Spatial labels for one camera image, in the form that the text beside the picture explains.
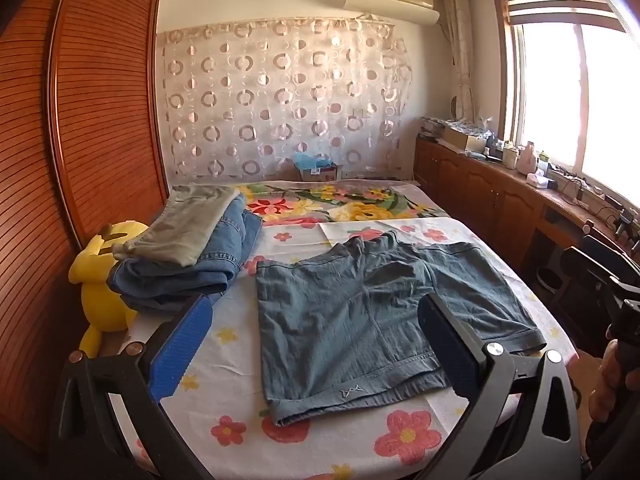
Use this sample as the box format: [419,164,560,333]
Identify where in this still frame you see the wooden cabinet counter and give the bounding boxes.
[414,137,640,281]

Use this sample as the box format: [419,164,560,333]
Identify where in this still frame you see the pale window curtain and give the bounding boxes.
[442,0,476,121]

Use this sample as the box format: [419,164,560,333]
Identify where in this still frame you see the strawberry flower printed sheet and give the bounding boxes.
[80,217,581,480]

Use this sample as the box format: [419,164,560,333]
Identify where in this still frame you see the wooden framed window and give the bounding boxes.
[492,0,640,206]

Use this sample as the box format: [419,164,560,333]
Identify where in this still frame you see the wooden slatted wardrobe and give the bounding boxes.
[0,0,171,456]

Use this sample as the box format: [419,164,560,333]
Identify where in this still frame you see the pink bottle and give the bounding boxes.
[517,142,538,173]

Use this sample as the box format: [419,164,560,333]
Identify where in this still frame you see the flat cardboard box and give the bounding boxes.
[442,125,481,153]

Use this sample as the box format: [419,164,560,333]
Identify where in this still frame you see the yellow plush toy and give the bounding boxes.
[69,220,151,358]

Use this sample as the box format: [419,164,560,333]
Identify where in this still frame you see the teal grey short pants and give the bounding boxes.
[255,230,547,427]

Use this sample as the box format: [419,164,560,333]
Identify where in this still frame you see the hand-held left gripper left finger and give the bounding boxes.
[50,294,216,480]

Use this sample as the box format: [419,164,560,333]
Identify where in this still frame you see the circle patterned sheer curtain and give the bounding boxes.
[156,12,413,183]

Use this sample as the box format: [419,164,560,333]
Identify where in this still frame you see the blue plastic bag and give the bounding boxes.
[294,154,333,171]

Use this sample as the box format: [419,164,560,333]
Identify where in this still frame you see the folded olive green pants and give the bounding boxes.
[112,183,242,267]

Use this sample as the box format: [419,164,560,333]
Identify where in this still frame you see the person's right hand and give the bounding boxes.
[587,339,640,423]

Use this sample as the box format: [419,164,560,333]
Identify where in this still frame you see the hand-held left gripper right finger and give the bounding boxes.
[417,292,583,480]

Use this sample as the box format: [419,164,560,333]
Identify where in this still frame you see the folded blue denim jeans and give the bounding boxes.
[107,192,264,313]

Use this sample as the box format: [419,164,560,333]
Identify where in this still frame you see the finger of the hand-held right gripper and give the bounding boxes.
[560,247,613,306]

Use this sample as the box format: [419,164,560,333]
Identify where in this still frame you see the floral blanket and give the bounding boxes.
[170,180,451,226]

